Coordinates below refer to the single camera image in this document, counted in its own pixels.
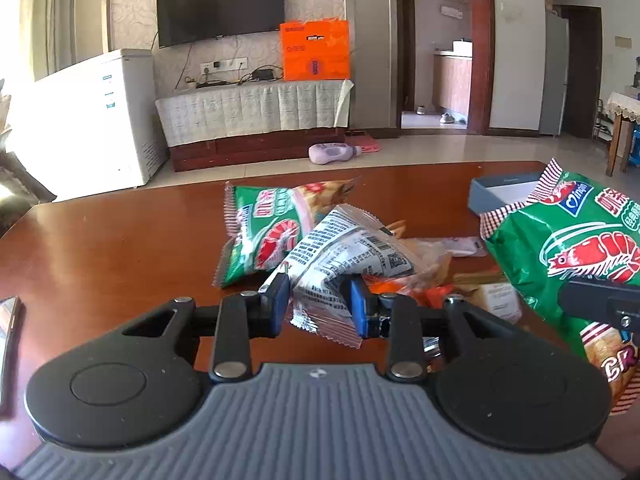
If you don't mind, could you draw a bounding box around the white labelled brown snack packet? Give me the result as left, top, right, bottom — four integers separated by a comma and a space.
454, 270, 522, 324

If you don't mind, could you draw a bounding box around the green shrimp cracker bag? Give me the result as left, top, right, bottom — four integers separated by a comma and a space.
213, 180, 356, 288
480, 160, 639, 415

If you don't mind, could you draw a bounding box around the silver printed snack packet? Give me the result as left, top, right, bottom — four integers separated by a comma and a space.
259, 204, 447, 348

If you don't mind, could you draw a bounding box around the red orange snack packet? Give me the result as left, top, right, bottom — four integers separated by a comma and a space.
364, 276, 456, 309

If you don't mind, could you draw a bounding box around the clear long candy packet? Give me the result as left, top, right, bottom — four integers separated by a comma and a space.
404, 236, 487, 258

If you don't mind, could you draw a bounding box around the grey shallow cardboard box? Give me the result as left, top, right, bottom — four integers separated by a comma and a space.
468, 172, 541, 216

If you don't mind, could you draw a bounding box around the dining table with lace cloth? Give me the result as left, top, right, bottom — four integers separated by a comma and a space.
605, 92, 640, 177

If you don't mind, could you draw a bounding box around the pink floor mat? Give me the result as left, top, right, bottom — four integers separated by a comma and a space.
345, 131, 380, 154

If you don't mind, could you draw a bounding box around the tv cabinet with lace cloth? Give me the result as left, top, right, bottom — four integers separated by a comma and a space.
156, 79, 354, 171

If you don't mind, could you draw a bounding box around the purple lotion bottle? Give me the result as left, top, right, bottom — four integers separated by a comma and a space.
308, 143, 362, 165

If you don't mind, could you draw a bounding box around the white chest freezer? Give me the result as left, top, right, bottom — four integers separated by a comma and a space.
8, 49, 168, 200

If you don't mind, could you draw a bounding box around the black set-top box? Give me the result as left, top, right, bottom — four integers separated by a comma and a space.
250, 67, 277, 81

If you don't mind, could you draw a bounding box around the orange gift box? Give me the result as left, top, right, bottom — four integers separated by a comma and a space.
280, 18, 350, 81

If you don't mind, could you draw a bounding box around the black wall television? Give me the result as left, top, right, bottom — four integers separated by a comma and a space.
156, 0, 285, 48

